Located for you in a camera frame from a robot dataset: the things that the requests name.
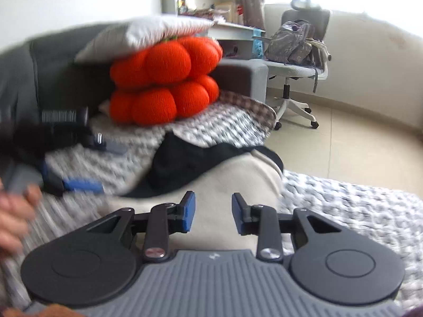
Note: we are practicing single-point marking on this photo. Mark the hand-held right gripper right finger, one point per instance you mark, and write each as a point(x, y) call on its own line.
point(237, 213)

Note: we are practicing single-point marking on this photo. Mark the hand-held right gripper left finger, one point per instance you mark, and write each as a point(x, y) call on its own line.
point(188, 212)

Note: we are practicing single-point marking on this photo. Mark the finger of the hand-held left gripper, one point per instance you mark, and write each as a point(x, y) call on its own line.
point(109, 147)
point(82, 185)

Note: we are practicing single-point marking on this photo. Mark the beige printed sweatshirt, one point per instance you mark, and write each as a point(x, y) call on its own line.
point(218, 185)

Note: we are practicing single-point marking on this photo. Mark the black top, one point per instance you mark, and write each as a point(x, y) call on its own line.
point(185, 168)

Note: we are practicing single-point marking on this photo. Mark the person's left hand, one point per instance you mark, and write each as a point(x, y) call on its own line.
point(13, 214)

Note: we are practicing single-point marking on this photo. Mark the grey sofa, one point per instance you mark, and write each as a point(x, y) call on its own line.
point(59, 69)

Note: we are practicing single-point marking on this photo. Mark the orange plush cushion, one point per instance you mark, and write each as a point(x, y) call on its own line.
point(165, 82)

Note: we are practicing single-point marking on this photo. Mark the grey checked quilt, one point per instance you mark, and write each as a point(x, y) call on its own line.
point(347, 211)

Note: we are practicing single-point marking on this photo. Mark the white pillow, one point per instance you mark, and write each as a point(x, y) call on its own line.
point(138, 36)

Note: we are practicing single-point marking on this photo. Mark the grey office chair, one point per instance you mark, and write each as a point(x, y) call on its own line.
point(297, 69)

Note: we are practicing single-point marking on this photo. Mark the teal bag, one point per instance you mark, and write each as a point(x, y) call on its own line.
point(257, 44)

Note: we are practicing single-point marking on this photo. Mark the grey backpack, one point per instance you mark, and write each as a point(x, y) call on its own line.
point(290, 43)

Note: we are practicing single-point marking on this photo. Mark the grey curtain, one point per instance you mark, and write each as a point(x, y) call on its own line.
point(252, 0)

